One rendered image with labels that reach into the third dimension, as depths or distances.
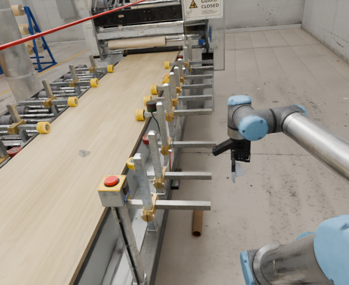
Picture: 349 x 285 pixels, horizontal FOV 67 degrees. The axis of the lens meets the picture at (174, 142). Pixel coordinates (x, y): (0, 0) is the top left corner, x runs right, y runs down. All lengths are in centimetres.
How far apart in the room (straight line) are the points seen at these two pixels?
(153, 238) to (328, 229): 92
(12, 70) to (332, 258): 507
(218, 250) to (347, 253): 166
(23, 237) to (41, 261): 17
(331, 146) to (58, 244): 99
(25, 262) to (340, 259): 100
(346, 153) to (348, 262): 31
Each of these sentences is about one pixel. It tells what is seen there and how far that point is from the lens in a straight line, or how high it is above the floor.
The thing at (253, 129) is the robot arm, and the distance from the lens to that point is 94.
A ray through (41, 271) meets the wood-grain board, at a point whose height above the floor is 90.
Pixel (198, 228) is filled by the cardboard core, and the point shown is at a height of 8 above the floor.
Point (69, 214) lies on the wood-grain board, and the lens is 127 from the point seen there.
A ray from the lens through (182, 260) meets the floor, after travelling 208.
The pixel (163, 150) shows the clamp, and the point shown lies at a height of 86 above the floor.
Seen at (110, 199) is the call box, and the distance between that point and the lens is 82.
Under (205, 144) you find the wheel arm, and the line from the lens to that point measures 161.
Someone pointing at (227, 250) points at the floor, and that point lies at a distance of 212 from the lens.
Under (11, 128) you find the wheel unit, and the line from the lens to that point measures 213.
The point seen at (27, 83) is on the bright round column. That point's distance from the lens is 526.
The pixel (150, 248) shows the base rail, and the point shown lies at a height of 70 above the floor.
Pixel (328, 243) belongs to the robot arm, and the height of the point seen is 131.
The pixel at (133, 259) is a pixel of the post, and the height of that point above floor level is 87.
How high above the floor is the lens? 171
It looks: 31 degrees down
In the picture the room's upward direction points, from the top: 7 degrees counter-clockwise
